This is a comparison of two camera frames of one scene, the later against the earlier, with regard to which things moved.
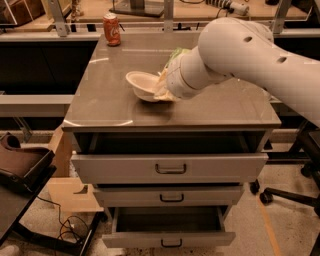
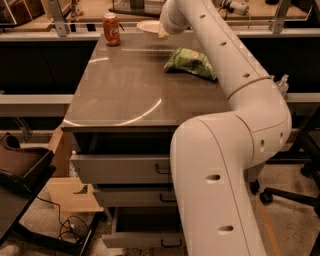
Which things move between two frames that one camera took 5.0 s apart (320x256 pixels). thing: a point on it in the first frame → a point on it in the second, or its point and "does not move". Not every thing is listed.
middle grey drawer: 169,196 does not move
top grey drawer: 170,168 does not move
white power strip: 239,8 does not move
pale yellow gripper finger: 162,93 → 162,33
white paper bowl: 143,84 → 149,26
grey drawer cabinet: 168,173 does not move
